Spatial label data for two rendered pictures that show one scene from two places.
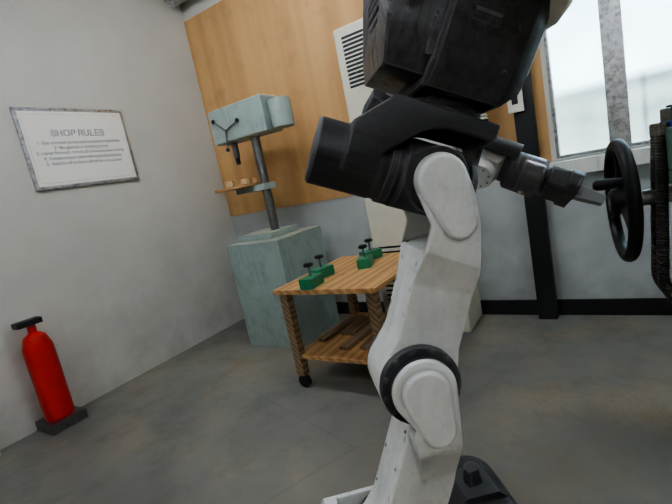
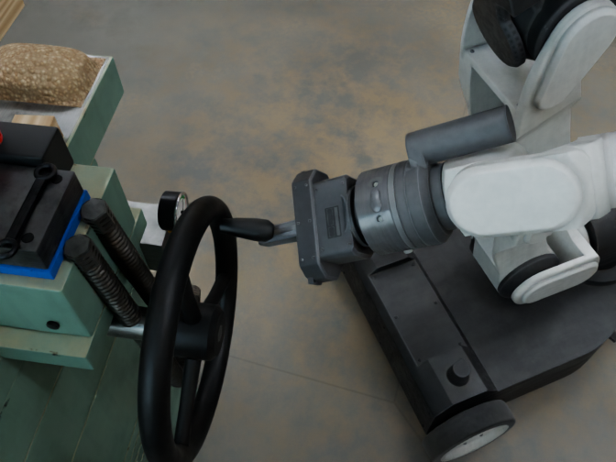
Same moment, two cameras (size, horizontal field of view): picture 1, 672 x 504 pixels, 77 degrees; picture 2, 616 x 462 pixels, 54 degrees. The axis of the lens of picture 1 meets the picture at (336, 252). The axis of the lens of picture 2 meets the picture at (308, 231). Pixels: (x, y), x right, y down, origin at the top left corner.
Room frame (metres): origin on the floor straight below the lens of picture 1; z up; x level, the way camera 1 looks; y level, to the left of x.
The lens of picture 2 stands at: (1.29, -0.66, 1.40)
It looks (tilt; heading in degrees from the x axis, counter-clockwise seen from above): 55 degrees down; 163
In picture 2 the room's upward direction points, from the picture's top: straight up
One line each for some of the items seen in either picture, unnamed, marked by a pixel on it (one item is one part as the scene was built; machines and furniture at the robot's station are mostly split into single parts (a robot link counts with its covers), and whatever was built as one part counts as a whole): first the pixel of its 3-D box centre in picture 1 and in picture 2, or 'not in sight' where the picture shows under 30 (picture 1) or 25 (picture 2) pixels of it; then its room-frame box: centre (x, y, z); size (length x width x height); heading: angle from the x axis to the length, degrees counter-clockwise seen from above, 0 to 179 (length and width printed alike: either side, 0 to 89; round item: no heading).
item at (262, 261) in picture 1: (275, 222); not in sight; (2.85, 0.36, 0.79); 0.62 x 0.48 x 1.58; 57
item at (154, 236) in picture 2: not in sight; (138, 235); (0.66, -0.75, 0.58); 0.12 x 0.08 x 0.08; 65
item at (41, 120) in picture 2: not in sight; (35, 137); (0.76, -0.80, 0.92); 0.04 x 0.04 x 0.03; 70
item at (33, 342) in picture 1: (46, 372); not in sight; (2.17, 1.64, 0.30); 0.19 x 0.18 x 0.60; 56
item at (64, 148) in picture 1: (81, 147); not in sight; (2.70, 1.39, 1.48); 0.64 x 0.02 x 0.46; 146
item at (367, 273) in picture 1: (362, 307); not in sight; (2.12, -0.08, 0.32); 0.66 x 0.57 x 0.64; 145
